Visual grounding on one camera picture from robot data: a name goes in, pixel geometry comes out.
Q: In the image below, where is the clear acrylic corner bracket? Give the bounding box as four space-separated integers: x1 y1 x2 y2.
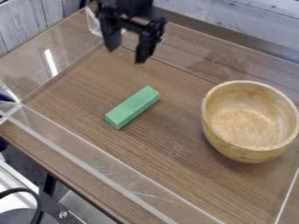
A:
85 6 129 40

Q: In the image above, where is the clear acrylic front barrier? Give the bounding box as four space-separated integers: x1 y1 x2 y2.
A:
0 84 225 224

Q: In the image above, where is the black cable loop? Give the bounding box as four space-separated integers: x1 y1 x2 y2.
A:
0 187 45 224

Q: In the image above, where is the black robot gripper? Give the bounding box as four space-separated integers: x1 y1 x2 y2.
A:
98 0 167 64

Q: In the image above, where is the grey metal base plate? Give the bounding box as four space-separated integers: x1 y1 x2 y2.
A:
39 192 87 224

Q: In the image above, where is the green rectangular block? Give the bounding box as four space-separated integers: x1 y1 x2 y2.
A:
106 86 161 130

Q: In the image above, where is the brown wooden bowl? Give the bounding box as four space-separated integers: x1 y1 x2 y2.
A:
201 80 299 164

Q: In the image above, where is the black table leg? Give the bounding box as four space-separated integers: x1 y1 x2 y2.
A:
43 174 57 196

